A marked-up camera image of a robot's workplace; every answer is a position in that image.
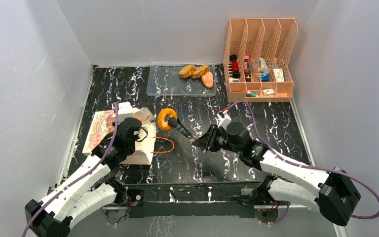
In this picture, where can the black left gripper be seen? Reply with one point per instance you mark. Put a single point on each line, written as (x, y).
(118, 125)

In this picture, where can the orange desk file organizer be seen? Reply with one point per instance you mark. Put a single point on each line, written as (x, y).
(256, 59)

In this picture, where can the round brown fake bread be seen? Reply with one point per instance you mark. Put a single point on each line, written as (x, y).
(186, 71)

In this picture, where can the orange fake bagel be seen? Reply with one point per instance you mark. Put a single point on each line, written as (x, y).
(163, 119)

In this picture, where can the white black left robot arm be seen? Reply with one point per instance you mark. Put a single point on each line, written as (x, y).
(58, 212)

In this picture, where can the pink red bottle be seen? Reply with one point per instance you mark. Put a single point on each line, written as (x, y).
(247, 68)

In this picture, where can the blue clear tape dispenser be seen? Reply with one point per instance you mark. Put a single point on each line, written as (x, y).
(263, 70)

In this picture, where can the clear plastic tray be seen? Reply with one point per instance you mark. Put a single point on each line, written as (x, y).
(164, 81)

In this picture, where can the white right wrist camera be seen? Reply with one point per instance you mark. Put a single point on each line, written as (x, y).
(223, 119)

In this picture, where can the red black dumbbell toy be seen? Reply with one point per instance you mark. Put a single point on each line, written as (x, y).
(234, 66)

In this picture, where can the printed white paper bag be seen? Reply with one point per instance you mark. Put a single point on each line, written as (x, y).
(104, 124)

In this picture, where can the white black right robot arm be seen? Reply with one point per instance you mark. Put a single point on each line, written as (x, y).
(332, 193)

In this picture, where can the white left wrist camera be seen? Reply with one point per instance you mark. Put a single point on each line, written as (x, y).
(125, 110)

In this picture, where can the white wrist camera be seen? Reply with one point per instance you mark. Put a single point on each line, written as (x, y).
(125, 110)
(223, 119)

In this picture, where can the green white tube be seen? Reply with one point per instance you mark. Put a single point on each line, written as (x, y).
(252, 94)

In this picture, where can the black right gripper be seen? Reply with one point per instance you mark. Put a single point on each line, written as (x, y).
(211, 139)

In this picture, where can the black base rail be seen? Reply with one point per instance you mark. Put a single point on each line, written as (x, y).
(198, 199)

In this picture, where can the yellow fake bread slice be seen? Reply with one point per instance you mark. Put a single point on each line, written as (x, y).
(200, 71)

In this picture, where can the oval brown fake bread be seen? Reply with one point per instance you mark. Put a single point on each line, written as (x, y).
(208, 79)

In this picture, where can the small white card box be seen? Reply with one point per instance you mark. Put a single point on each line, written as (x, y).
(268, 92)

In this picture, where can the aluminium frame rail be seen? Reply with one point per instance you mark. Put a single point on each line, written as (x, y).
(144, 200)

